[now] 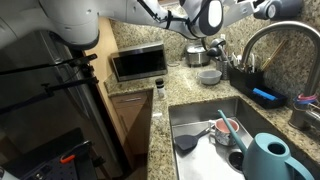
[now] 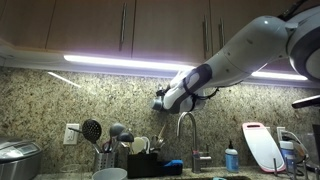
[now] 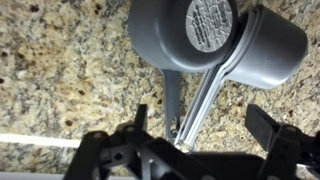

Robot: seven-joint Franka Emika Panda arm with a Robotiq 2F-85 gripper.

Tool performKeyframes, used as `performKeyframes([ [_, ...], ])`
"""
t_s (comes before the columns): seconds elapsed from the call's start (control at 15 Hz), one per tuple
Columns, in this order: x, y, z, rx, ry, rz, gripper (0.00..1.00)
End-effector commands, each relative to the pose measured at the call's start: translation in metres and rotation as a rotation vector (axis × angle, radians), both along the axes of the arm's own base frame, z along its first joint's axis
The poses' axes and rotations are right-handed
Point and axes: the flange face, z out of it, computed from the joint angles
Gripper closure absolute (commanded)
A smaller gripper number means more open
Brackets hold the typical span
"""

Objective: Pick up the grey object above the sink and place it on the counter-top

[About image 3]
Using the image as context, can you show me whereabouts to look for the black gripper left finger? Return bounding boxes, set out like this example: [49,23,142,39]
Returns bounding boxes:
[63,103,158,180]

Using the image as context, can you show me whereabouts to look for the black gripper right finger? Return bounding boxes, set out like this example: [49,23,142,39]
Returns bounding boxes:
[244,103,320,180]

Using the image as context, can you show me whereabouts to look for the grey measuring cup set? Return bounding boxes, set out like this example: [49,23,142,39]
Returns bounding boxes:
[127,0,309,151]

